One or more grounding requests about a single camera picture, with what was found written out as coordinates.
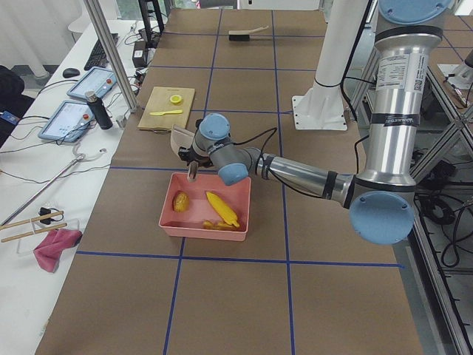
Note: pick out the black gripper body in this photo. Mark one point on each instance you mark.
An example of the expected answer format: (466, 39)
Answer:
(194, 163)

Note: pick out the brown toy potato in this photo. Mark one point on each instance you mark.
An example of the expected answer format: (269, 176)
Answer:
(181, 202)

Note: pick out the yellow toy corn cob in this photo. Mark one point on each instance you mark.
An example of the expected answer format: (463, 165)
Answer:
(228, 215)

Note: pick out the beige hand brush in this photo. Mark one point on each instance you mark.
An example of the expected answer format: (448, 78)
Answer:
(244, 35)

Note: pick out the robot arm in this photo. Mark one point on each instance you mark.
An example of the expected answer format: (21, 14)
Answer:
(380, 198)

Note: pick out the pink plastic bin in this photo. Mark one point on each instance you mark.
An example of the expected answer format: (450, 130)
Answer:
(200, 219)

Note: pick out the yellow plastic knife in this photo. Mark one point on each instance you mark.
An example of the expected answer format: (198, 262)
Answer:
(168, 112)

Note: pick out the yellow lemon slice toy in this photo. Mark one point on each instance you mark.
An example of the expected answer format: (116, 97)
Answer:
(176, 99)

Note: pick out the bamboo cutting board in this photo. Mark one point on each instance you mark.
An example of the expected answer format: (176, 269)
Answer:
(159, 101)

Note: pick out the black water bottle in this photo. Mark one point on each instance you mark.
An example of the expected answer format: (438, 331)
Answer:
(98, 109)

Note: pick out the black power adapter box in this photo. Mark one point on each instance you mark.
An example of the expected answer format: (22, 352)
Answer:
(140, 54)

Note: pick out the metal rod with hook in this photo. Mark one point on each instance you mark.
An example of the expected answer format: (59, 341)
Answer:
(79, 157)

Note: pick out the far blue tablet pendant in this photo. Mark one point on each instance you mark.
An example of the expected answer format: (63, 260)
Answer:
(97, 79)

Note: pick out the blue tablet pendant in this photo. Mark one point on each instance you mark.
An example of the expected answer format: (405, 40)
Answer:
(97, 79)
(68, 123)

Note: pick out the near blue tablet pendant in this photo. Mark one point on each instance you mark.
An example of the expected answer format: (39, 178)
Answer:
(68, 123)

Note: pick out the black keyboard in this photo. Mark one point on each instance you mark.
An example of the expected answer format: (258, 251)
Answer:
(97, 57)

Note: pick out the black computer mouse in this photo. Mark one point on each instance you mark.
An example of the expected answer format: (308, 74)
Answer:
(71, 72)

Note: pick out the pink cloth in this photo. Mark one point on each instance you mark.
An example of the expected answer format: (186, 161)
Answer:
(49, 251)

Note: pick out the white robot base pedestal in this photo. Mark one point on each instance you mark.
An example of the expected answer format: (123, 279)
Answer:
(322, 108)

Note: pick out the wooden sticks frame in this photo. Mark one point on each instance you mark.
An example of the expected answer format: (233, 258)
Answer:
(40, 224)

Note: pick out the aluminium frame post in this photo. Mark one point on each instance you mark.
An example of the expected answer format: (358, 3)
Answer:
(103, 33)

